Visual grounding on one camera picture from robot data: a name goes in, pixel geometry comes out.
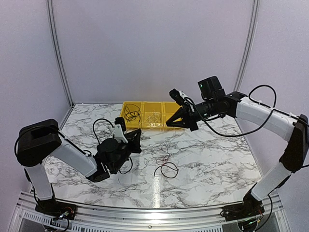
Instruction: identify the middle yellow bin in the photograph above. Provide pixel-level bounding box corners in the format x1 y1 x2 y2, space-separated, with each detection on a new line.
142 101 164 129

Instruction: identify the black wire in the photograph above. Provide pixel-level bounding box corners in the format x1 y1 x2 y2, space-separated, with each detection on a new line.
124 110 143 124
124 102 143 119

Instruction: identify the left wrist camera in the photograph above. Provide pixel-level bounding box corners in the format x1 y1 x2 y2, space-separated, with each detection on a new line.
114 117 128 144

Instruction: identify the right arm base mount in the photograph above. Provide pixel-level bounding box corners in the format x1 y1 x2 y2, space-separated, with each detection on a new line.
220 203 265 221

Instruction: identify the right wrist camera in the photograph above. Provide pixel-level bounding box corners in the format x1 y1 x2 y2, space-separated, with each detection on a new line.
169 88 193 106

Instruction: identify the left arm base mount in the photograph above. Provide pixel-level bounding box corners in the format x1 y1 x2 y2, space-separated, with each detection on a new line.
35 202 77 220

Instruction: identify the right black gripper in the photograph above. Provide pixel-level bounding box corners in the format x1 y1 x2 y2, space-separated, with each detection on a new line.
167 98 218 131

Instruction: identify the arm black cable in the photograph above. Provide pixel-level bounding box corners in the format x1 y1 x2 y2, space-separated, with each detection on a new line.
14 118 133 175
193 85 309 167

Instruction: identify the right aluminium corner post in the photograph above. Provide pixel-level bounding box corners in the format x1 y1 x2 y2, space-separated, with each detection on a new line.
233 0 260 91

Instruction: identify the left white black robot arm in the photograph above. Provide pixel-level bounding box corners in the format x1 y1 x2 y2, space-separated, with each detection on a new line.
14 117 141 217

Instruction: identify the aluminium front frame rail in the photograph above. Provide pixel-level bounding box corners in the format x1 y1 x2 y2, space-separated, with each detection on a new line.
8 191 292 232

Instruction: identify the aluminium corner post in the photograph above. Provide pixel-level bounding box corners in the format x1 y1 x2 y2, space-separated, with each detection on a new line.
233 0 260 91
46 0 74 107

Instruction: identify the red wire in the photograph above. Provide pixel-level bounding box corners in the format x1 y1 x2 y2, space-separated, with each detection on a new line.
154 144 179 179

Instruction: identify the left aluminium corner post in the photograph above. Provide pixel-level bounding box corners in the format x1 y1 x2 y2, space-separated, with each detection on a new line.
46 0 74 107

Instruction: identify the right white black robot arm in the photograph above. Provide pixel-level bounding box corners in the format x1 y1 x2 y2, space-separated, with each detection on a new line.
166 76 309 220

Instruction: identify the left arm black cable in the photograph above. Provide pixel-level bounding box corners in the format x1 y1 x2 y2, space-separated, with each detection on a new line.
14 118 133 175

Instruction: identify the left yellow bin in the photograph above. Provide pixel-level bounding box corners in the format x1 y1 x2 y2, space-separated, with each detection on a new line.
120 101 144 129

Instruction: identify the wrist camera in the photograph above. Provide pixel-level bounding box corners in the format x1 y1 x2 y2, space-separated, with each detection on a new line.
114 117 128 144
169 88 193 106

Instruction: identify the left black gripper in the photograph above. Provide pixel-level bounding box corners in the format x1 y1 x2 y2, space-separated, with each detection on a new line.
112 129 141 173

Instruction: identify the yellow bin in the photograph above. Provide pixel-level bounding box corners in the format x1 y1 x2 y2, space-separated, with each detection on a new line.
142 101 164 129
163 101 181 131
120 101 144 129

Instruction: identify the right yellow bin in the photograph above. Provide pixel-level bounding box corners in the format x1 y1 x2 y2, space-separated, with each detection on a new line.
163 101 181 131

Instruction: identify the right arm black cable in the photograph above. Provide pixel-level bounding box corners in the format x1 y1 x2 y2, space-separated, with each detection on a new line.
193 85 309 167

